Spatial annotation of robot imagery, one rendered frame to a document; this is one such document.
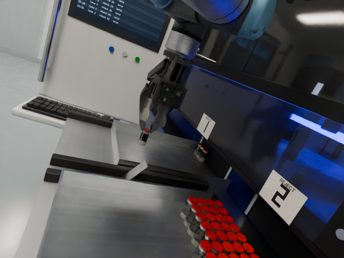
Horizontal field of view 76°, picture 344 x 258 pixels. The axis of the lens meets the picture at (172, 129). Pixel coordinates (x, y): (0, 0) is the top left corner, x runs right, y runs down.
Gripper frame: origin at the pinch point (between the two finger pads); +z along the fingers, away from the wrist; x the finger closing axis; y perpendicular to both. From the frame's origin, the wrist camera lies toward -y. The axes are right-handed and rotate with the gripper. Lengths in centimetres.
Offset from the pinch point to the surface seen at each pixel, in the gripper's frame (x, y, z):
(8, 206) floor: -40, -73, 99
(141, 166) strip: -1.7, 12.1, 5.7
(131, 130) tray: 0.7, -17.4, 9.1
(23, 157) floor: -47, -130, 99
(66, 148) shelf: -17.8, 1.7, 10.6
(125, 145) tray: -2.2, -7.0, 10.2
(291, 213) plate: 19.7, 32.6, -2.8
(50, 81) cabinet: -32, -55, 11
